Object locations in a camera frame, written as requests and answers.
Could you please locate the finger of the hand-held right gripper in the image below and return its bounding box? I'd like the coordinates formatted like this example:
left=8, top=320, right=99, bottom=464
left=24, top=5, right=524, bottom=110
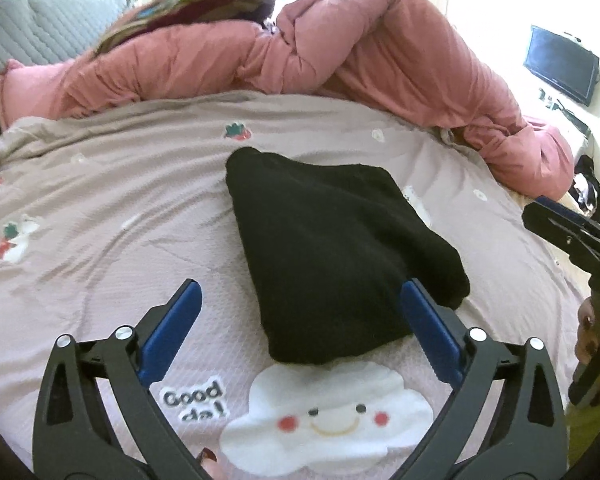
left=521, top=202, right=600, bottom=263
left=534, top=195, right=600, bottom=248

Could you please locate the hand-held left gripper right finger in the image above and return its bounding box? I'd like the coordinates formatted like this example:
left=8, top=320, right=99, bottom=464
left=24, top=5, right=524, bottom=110
left=400, top=280, right=568, bottom=480

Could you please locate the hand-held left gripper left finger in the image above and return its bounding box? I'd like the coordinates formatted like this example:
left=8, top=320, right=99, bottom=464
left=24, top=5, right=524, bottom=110
left=32, top=278, right=216, bottom=480

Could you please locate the black printed t-shirt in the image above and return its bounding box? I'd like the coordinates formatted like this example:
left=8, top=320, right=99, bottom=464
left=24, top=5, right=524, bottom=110
left=225, top=146, right=472, bottom=367

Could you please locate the black and white clothes pile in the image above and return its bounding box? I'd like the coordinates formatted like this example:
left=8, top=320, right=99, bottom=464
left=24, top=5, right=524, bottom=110
left=572, top=155, right=600, bottom=221

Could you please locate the person's right hand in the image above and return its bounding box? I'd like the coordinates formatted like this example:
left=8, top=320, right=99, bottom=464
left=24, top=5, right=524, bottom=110
left=576, top=297, right=600, bottom=368

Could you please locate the person's left hand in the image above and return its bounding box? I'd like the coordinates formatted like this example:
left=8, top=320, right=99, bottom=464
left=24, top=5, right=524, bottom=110
left=196, top=447, right=228, bottom=480

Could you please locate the beige printed blanket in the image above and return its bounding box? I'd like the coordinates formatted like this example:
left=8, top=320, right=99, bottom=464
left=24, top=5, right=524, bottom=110
left=0, top=91, right=588, bottom=480

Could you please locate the flat screen monitor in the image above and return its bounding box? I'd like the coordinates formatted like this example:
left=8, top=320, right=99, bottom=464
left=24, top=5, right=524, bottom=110
left=523, top=24, right=600, bottom=107

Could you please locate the pink duvet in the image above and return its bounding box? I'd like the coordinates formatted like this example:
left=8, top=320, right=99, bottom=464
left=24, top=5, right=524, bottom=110
left=0, top=0, right=577, bottom=200

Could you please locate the grey quilted headboard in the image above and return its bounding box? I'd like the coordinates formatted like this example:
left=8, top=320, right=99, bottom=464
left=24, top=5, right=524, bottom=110
left=0, top=0, right=141, bottom=158

